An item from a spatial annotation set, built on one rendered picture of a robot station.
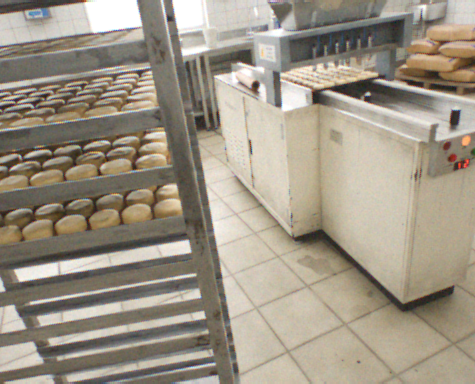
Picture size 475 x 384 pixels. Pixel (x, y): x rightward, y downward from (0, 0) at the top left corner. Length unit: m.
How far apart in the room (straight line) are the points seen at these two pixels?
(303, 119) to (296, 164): 0.24
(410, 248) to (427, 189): 0.26
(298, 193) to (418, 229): 0.72
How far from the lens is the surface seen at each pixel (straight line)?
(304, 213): 2.24
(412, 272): 1.82
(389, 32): 2.32
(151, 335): 1.39
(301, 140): 2.05
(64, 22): 4.94
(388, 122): 1.63
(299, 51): 2.04
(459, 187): 1.74
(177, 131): 0.55
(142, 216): 0.68
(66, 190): 0.64
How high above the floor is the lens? 1.37
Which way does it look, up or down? 28 degrees down
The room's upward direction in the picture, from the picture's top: 8 degrees counter-clockwise
